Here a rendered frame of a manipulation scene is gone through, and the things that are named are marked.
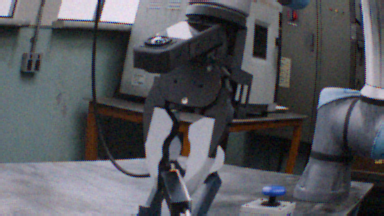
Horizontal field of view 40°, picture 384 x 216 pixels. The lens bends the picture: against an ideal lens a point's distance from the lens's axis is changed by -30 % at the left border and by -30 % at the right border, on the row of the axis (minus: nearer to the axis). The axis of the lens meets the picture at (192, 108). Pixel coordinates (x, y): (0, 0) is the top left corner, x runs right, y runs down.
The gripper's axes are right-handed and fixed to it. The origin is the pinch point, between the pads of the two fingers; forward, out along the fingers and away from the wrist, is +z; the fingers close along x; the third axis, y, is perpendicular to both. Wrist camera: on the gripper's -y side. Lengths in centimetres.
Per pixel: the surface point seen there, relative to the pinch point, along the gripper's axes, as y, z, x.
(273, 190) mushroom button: 20.4, -0.2, -5.1
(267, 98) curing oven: 240, -30, 91
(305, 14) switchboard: 363, -111, 117
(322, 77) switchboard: 369, -64, 99
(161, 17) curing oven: 198, -55, 132
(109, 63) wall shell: 203, -31, 160
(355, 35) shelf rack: 329, -98, 58
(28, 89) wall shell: 132, -8, 158
